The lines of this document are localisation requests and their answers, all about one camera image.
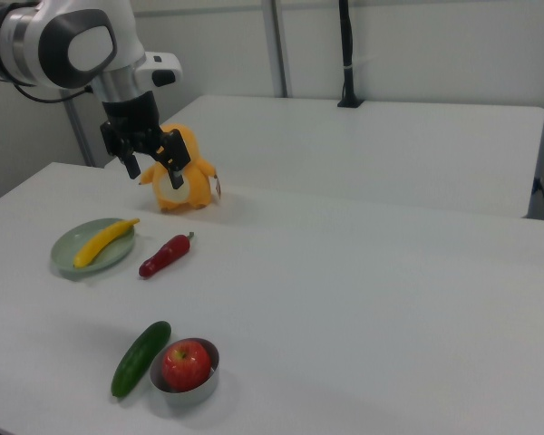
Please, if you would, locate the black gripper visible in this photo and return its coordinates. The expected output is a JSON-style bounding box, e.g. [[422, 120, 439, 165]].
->
[[100, 91, 192, 191]]

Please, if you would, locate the red chili pepper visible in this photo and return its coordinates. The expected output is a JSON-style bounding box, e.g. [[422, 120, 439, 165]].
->
[[138, 231, 196, 280]]

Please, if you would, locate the pale green plastic plate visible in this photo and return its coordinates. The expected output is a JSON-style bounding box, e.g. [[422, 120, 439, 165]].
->
[[50, 217, 138, 274]]

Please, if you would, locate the orange plush chick toy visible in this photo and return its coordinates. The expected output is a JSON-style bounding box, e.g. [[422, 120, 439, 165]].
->
[[138, 123, 223, 214]]

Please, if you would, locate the yellow banana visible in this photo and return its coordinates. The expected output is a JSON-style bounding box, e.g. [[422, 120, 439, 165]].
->
[[73, 217, 141, 270]]

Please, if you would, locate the green cucumber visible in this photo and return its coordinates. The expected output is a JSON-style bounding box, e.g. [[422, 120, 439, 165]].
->
[[111, 320, 172, 401]]

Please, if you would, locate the red apple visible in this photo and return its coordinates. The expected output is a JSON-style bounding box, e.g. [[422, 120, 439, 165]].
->
[[161, 340, 212, 392]]

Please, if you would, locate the round metal bowl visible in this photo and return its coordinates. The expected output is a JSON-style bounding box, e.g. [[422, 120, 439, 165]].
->
[[149, 336, 221, 406]]

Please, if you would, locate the grey aluminium frame post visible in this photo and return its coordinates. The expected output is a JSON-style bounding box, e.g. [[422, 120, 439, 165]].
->
[[64, 98, 95, 168], [270, 0, 296, 99]]

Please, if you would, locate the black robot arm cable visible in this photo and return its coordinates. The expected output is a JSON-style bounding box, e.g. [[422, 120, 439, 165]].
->
[[12, 82, 95, 104]]

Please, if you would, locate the black camera stand pole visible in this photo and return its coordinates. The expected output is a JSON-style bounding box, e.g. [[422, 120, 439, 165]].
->
[[335, 0, 366, 110]]

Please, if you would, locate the black wall cable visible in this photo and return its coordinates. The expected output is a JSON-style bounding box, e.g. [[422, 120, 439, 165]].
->
[[531, 176, 544, 222]]

